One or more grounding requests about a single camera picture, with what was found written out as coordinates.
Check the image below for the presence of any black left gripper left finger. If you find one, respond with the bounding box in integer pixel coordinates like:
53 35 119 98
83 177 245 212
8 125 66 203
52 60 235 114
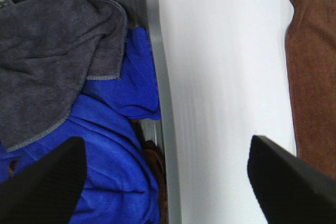
1 137 87 223

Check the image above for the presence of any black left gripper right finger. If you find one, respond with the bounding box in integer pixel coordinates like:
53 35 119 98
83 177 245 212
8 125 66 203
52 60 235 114
247 135 335 223

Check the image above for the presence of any blue towel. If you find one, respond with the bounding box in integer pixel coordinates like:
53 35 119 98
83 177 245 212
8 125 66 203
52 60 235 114
1 27 161 223

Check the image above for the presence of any grey towel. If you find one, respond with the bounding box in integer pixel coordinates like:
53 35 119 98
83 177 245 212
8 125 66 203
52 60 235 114
1 0 128 152

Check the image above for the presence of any grey perforated plastic basket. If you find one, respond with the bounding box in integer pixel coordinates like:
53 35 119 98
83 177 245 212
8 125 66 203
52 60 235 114
1 0 182 223

